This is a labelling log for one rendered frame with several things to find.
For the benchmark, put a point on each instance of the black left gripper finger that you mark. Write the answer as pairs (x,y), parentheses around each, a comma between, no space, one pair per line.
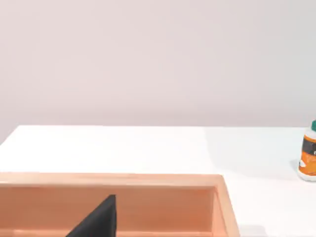
(101,219)

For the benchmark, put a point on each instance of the shallow salmon-coloured box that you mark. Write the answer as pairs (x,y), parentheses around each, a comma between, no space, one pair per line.
(158,205)

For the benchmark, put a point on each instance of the white and orange bottle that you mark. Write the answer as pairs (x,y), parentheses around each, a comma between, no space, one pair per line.
(308,158)

